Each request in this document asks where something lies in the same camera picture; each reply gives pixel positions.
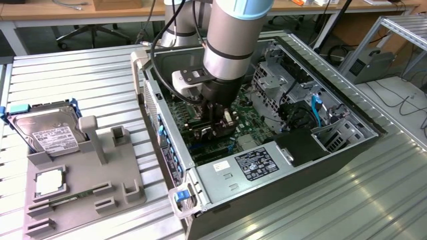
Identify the open black PC case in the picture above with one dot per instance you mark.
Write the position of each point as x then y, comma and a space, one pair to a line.
301, 180

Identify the hard disk in blue carrier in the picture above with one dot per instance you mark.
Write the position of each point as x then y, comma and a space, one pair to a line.
50, 132

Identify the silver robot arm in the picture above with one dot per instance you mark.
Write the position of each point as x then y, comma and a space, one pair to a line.
230, 37

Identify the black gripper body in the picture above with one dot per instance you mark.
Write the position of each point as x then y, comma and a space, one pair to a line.
222, 92

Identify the grey parts rack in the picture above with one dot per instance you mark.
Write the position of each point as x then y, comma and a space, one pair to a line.
83, 180

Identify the perforated silver disk cage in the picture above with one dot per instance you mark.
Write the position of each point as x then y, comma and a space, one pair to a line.
270, 85

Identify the silver disk bay tray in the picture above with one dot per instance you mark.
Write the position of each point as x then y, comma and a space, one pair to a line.
337, 140

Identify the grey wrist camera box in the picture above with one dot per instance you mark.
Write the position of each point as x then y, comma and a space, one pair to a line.
184, 83

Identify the silver CPU chip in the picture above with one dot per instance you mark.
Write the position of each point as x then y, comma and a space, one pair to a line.
50, 182

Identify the CPU socket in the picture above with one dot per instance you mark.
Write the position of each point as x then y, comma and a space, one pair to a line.
194, 112

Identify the silver chipset heatsink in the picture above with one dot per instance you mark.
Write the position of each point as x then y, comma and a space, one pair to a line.
251, 143

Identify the green motherboard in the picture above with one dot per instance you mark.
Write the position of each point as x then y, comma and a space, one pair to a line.
254, 117

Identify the aluminium profile frame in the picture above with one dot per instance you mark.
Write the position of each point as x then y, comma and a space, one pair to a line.
401, 26

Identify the orange white small box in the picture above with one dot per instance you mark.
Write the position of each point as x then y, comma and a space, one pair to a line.
301, 2

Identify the black office chair base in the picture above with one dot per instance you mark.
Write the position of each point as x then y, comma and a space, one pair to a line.
294, 18
95, 31

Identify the wooden desk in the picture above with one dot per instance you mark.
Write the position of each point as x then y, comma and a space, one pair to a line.
317, 8
50, 12

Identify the black plastic shroud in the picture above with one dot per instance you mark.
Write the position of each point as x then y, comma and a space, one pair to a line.
297, 147

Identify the blue case latch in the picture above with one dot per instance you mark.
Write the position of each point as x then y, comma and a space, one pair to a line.
180, 195

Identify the black expansion slot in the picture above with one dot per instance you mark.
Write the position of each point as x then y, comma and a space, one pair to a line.
214, 152

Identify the brown cardboard box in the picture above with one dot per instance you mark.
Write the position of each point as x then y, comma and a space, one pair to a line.
116, 5

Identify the silver power supply unit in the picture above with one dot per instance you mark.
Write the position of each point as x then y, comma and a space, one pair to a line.
227, 175

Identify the green RAM stick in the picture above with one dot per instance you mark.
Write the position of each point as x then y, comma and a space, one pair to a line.
71, 198

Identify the grey box device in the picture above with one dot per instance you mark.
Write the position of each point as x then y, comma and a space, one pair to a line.
370, 67

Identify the RAM memory stick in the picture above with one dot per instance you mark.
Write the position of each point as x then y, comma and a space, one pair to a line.
200, 133

